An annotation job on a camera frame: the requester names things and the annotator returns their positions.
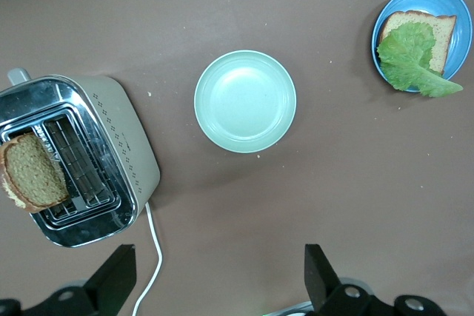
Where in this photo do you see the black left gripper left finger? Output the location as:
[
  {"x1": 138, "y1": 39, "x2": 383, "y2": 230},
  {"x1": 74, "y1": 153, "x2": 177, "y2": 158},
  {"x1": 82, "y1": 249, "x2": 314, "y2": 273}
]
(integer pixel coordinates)
[{"x1": 84, "y1": 243, "x2": 137, "y2": 316}]

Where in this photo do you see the brown bread slice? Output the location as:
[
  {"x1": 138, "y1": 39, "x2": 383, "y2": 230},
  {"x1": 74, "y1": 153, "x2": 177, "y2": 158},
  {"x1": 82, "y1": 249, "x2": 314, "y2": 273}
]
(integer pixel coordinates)
[
  {"x1": 0, "y1": 131, "x2": 71, "y2": 214},
  {"x1": 378, "y1": 10, "x2": 458, "y2": 75}
]

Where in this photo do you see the beige chrome two-slot toaster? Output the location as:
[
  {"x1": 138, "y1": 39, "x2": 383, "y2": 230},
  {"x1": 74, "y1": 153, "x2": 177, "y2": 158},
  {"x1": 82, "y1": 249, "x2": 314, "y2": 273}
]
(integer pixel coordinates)
[{"x1": 0, "y1": 67, "x2": 161, "y2": 249}]

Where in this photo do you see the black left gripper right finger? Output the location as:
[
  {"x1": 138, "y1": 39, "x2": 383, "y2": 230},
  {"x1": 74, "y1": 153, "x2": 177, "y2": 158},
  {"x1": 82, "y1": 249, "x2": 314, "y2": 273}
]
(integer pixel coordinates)
[{"x1": 304, "y1": 243, "x2": 342, "y2": 312}]

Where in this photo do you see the white toaster power cord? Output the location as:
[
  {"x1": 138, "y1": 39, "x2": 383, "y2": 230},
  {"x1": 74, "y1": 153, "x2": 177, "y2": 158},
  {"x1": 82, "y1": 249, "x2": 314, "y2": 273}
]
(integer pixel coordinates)
[{"x1": 131, "y1": 201, "x2": 164, "y2": 316}]

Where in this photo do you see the mint green round plate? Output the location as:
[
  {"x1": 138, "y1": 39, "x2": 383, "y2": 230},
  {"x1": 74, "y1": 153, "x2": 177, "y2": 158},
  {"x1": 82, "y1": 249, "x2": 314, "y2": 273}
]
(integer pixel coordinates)
[{"x1": 193, "y1": 49, "x2": 298, "y2": 154}]

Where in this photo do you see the green lettuce leaf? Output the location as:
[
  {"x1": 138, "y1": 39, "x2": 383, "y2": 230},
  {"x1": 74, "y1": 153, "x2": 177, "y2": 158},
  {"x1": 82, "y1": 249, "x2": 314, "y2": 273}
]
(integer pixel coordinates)
[{"x1": 376, "y1": 21, "x2": 464, "y2": 98}]

